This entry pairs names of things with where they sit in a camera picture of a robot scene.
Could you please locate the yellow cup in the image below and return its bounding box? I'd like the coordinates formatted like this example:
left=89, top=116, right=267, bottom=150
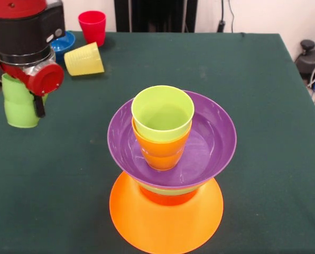
left=64, top=41, right=105, bottom=77

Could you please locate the black wall cable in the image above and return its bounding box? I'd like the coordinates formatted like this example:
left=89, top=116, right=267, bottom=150
left=217, top=0, right=236, bottom=33

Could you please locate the purple bowl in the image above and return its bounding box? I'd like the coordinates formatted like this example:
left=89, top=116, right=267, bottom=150
left=106, top=89, right=237, bottom=189

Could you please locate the orange cup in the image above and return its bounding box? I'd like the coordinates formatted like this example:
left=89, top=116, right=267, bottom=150
left=132, top=119, right=193, bottom=171

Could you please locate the blue bowl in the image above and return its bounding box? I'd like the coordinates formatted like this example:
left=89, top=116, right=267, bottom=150
left=50, top=31, right=76, bottom=64

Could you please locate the red cup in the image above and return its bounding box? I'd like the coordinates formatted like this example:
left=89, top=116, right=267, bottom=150
left=78, top=10, right=107, bottom=48

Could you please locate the lime green cup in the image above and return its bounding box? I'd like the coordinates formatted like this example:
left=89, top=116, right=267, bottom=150
left=131, top=85, right=195, bottom=142

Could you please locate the large orange bowl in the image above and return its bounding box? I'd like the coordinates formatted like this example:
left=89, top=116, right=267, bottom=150
left=109, top=171, right=224, bottom=254

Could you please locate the small red-orange bowl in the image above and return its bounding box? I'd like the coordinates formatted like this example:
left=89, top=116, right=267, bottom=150
left=140, top=188, right=200, bottom=206

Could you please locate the light green bowl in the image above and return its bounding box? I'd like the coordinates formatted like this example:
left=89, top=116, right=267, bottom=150
left=138, top=182, right=205, bottom=197

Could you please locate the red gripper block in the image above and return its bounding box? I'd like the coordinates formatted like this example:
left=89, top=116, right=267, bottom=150
left=0, top=58, right=65, bottom=119

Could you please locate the dark green table cloth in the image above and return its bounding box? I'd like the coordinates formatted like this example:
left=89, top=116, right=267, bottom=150
left=0, top=30, right=315, bottom=254

